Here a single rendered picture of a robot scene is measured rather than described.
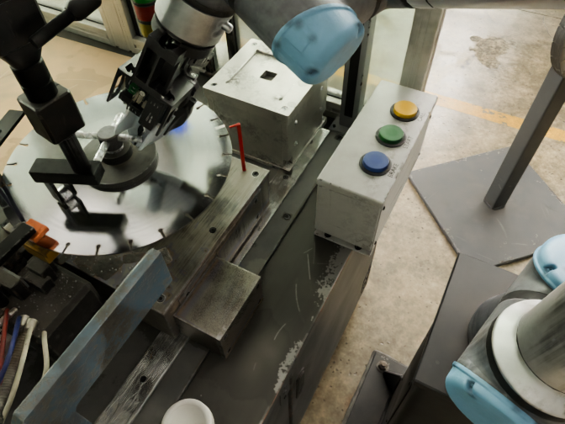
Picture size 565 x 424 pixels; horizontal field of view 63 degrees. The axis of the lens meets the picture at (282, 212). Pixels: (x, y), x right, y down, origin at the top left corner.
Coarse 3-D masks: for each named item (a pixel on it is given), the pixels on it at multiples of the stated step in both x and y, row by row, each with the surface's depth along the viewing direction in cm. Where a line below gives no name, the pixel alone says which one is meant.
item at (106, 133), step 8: (120, 112) 66; (104, 128) 64; (112, 128) 64; (80, 136) 64; (88, 136) 64; (96, 136) 64; (104, 136) 63; (112, 136) 63; (120, 136) 63; (128, 136) 63; (136, 136) 63; (104, 144) 62; (112, 144) 63; (120, 144) 64; (104, 152) 62; (112, 152) 64; (96, 160) 61
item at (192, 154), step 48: (96, 96) 77; (48, 144) 70; (192, 144) 69; (48, 192) 64; (96, 192) 64; (144, 192) 64; (192, 192) 63; (48, 240) 59; (96, 240) 59; (144, 240) 59
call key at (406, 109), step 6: (402, 102) 81; (408, 102) 80; (396, 108) 80; (402, 108) 80; (408, 108) 80; (414, 108) 80; (396, 114) 80; (402, 114) 79; (408, 114) 79; (414, 114) 79
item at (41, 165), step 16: (64, 144) 53; (80, 144) 55; (48, 160) 59; (64, 160) 59; (80, 160) 56; (32, 176) 58; (48, 176) 58; (64, 176) 57; (80, 176) 57; (96, 176) 58
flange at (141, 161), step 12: (96, 144) 68; (132, 144) 68; (108, 156) 64; (120, 156) 64; (132, 156) 66; (144, 156) 66; (156, 156) 67; (108, 168) 65; (120, 168) 65; (132, 168) 65; (144, 168) 65; (108, 180) 64; (120, 180) 64; (132, 180) 64
